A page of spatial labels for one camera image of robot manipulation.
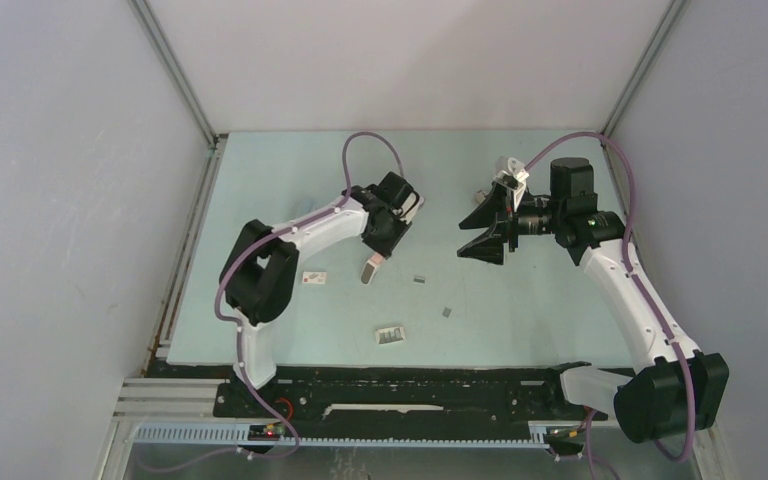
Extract open staple tray box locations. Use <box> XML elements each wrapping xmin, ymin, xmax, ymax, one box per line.
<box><xmin>374</xmin><ymin>326</ymin><xmax>406</xmax><ymax>345</ymax></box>

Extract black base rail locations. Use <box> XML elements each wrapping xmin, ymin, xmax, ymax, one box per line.
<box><xmin>213</xmin><ymin>366</ymin><xmax>586</xmax><ymax>442</ymax></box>

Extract pink mini stapler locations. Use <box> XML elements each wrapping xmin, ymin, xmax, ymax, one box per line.
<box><xmin>360</xmin><ymin>253</ymin><xmax>386</xmax><ymax>285</ymax></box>

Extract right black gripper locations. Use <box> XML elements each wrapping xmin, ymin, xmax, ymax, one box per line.
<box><xmin>458</xmin><ymin>180</ymin><xmax>564</xmax><ymax>266</ymax></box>

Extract light blue stapler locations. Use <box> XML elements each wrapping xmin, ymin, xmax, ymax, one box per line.
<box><xmin>296</xmin><ymin>196</ymin><xmax>316</xmax><ymax>216</ymax></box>

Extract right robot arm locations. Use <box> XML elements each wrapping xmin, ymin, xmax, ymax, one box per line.
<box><xmin>457</xmin><ymin>157</ymin><xmax>730</xmax><ymax>443</ymax></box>

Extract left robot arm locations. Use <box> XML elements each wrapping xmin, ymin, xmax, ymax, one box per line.
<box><xmin>214</xmin><ymin>172</ymin><xmax>425</xmax><ymax>417</ymax></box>

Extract white staple box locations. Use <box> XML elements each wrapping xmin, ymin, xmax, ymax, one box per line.
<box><xmin>302</xmin><ymin>271</ymin><xmax>328</xmax><ymax>285</ymax></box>

